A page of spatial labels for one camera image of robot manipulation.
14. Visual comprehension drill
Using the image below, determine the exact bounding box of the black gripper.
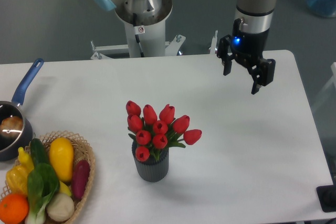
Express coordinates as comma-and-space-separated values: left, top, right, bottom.
217, 30, 276, 94

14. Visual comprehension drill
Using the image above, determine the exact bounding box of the red tulip bouquet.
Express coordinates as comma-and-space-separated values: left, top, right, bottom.
125, 101, 202, 164

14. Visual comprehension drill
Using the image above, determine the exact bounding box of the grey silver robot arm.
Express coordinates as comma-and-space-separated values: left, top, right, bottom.
94, 0, 277, 93

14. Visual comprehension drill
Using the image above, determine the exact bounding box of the dark grey ribbed vase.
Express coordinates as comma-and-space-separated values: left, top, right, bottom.
132, 142, 169, 183

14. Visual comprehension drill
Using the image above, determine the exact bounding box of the black device at edge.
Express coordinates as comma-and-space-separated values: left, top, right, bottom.
316, 185, 335, 212

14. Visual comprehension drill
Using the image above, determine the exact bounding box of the purple eggplant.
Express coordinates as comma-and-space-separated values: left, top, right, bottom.
71, 159, 90, 199

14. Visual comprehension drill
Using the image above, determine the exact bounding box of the yellow squash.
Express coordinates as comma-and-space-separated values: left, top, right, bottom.
49, 137, 74, 183

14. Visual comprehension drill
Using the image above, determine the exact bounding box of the yellow banana piece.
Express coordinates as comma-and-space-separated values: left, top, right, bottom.
59, 181, 72, 197

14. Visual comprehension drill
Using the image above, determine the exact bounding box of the green cucumber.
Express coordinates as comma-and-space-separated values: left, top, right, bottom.
30, 138, 50, 167

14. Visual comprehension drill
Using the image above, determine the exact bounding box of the woven wicker basket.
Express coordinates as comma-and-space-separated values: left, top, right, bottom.
0, 130, 96, 224

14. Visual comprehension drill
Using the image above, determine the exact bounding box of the beige garlic bulb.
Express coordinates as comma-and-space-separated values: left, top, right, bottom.
47, 193, 75, 222

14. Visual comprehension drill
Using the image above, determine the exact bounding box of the green bok choy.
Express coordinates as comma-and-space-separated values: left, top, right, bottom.
25, 163, 60, 223

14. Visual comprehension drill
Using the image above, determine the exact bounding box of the small yellow pepper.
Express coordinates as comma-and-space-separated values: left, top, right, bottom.
18, 147, 34, 173

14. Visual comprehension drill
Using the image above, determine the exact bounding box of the round bread in pan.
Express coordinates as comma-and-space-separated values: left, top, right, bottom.
1, 116, 23, 138

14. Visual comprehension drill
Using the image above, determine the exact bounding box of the yellow bell pepper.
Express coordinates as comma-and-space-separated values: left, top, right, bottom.
6, 165, 28, 196

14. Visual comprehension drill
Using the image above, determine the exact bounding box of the orange fruit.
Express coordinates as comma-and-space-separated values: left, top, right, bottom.
1, 194, 29, 224

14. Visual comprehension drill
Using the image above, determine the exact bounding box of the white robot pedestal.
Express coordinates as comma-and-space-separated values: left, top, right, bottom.
90, 0, 186, 60

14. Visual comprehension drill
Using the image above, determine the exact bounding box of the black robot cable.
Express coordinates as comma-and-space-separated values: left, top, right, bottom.
132, 13, 145, 58

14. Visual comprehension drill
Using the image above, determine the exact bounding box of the blue handled saucepan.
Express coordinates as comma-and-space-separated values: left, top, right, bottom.
1, 58, 44, 162

